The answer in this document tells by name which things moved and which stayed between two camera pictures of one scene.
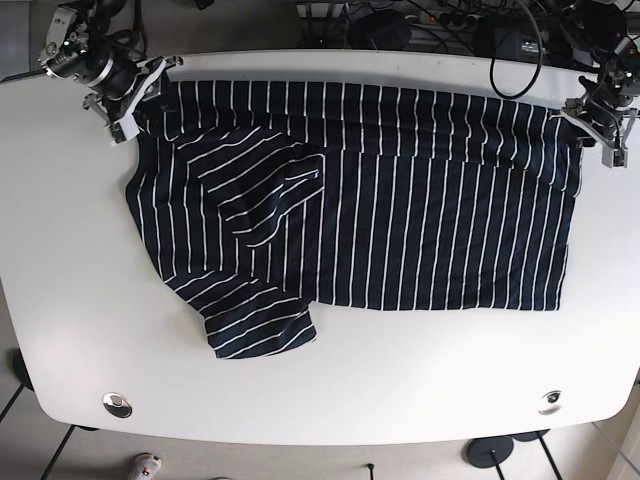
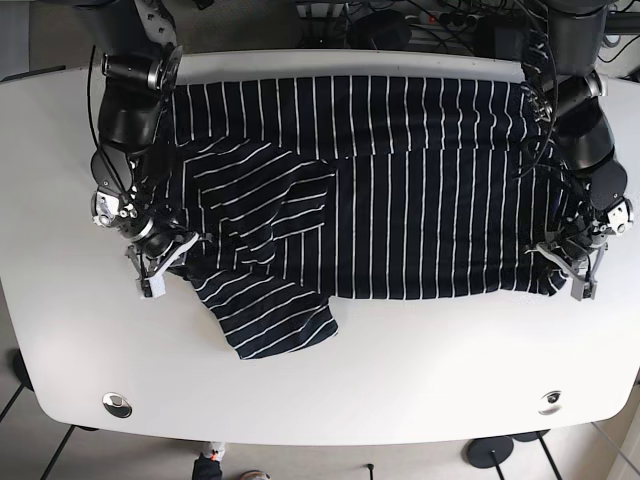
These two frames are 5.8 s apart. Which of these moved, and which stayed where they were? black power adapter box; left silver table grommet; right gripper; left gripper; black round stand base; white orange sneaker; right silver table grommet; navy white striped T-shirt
Moved: left gripper; right gripper; white orange sneaker
Stayed: left silver table grommet; black round stand base; black power adapter box; navy white striped T-shirt; right silver table grommet
